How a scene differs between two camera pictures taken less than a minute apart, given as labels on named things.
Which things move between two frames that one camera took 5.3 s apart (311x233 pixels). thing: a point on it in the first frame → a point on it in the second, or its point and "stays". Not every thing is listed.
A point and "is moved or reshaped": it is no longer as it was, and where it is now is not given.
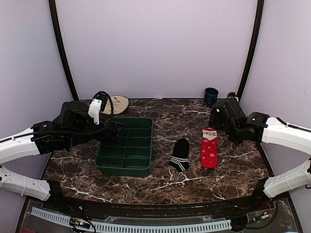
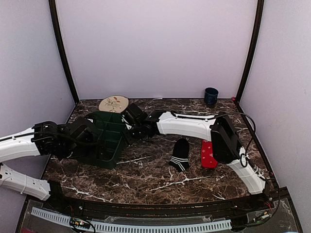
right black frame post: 253,48 stays
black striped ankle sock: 180,159 stays
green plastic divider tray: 130,155 is moved or reshaped
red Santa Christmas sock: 209,149 stays
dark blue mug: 210,96 stays
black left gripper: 114,125 → 93,153
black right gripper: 217,124 → 129,138
